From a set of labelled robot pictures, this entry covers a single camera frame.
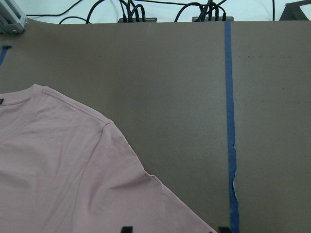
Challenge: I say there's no pink printed t-shirt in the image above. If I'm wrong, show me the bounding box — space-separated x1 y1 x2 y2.
0 84 213 233

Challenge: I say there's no black usb hub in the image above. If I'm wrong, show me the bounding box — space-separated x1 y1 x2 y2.
117 17 158 24
191 16 235 22

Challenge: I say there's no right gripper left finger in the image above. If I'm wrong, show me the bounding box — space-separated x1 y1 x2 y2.
121 226 133 233

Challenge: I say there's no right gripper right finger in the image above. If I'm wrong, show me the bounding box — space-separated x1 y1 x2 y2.
218 227 230 233

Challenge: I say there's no left black usb hub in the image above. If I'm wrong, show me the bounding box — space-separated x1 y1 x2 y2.
117 17 158 24

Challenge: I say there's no aluminium frame post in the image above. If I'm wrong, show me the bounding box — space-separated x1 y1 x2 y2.
0 0 27 34

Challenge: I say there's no right black usb hub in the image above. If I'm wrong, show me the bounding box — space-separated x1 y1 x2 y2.
191 16 235 22

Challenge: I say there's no dark monitor stand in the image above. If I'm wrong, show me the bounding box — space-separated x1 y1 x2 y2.
279 0 311 21

